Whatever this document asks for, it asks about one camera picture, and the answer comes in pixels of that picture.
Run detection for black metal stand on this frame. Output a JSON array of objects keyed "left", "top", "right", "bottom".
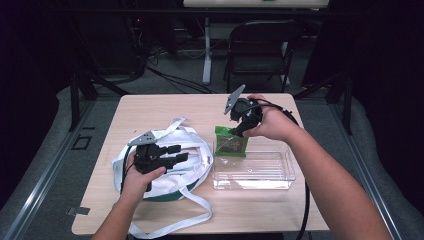
[
  {"left": 293, "top": 70, "right": 354, "bottom": 136},
  {"left": 67, "top": 70, "right": 132, "bottom": 133}
]

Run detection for white tote bag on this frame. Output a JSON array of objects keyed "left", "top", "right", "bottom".
[{"left": 111, "top": 116, "right": 215, "bottom": 240}]

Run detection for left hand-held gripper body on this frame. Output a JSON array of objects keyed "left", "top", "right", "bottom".
[{"left": 127, "top": 130, "right": 168, "bottom": 175}]

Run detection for white desk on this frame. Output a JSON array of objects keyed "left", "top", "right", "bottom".
[{"left": 182, "top": 0, "right": 331, "bottom": 86}]

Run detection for person's left hand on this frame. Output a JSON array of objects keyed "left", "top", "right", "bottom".
[{"left": 120, "top": 152, "right": 167, "bottom": 203}]

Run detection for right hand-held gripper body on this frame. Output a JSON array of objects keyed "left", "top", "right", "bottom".
[{"left": 223, "top": 83, "right": 265, "bottom": 133}]

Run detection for light wooden table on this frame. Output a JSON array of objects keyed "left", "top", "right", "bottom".
[{"left": 71, "top": 93, "right": 331, "bottom": 236}]

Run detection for grey tape piece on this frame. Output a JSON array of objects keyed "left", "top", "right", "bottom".
[{"left": 65, "top": 206, "right": 91, "bottom": 216}]

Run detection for black folding chair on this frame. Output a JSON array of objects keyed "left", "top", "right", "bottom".
[{"left": 223, "top": 19, "right": 297, "bottom": 95}]

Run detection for green snack packet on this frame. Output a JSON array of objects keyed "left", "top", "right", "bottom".
[{"left": 213, "top": 125, "right": 250, "bottom": 159}]

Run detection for person's right hand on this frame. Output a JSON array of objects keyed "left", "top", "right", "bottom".
[{"left": 241, "top": 93, "right": 297, "bottom": 142}]

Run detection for black floor cables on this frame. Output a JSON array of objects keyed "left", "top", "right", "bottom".
[{"left": 145, "top": 49, "right": 215, "bottom": 95}]

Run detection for metal floor rail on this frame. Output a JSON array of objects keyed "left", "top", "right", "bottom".
[
  {"left": 2, "top": 99, "right": 97, "bottom": 240},
  {"left": 328, "top": 99, "right": 405, "bottom": 240}
]

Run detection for clear plastic container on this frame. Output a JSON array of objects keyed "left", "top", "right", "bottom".
[{"left": 212, "top": 137, "right": 297, "bottom": 191}]

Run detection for right hand-held gripper cable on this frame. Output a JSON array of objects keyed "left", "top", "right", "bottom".
[{"left": 259, "top": 101, "right": 312, "bottom": 240}]

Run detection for hand-held gripper cable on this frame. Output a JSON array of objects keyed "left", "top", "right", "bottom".
[
  {"left": 259, "top": 101, "right": 312, "bottom": 240},
  {"left": 119, "top": 145, "right": 135, "bottom": 195}
]

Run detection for left hand-held gripper cable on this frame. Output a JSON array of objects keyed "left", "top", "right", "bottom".
[{"left": 119, "top": 145, "right": 135, "bottom": 195}]

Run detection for dark equipment with red light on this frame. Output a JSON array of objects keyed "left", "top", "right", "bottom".
[{"left": 123, "top": 15, "right": 149, "bottom": 81}]

